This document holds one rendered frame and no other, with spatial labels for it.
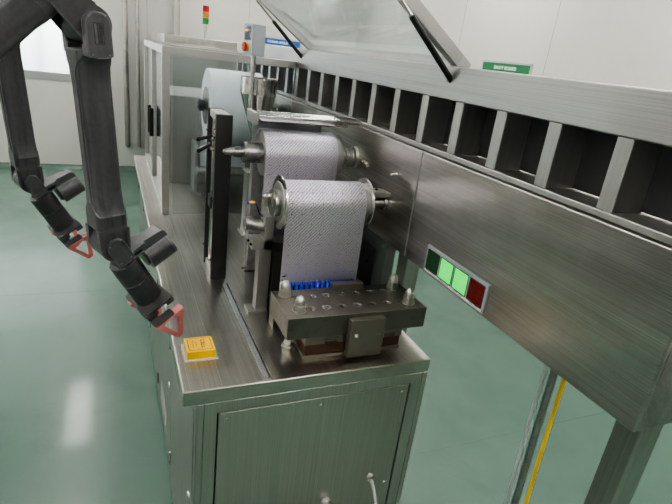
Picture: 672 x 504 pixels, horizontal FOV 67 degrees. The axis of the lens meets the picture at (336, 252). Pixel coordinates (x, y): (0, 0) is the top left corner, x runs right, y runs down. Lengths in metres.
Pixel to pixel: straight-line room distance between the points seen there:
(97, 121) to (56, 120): 5.93
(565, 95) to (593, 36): 3.19
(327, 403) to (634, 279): 0.80
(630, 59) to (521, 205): 2.96
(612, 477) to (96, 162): 1.16
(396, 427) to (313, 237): 0.59
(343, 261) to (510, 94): 0.65
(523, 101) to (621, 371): 0.53
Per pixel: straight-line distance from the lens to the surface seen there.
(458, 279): 1.25
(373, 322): 1.35
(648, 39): 3.95
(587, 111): 1.01
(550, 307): 1.05
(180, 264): 1.88
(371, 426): 1.51
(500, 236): 1.14
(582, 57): 4.25
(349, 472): 1.59
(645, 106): 0.94
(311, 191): 1.40
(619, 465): 1.24
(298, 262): 1.44
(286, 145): 1.59
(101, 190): 1.01
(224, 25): 6.93
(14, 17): 0.93
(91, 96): 0.97
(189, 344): 1.36
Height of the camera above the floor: 1.64
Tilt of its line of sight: 21 degrees down
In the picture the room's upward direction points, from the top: 7 degrees clockwise
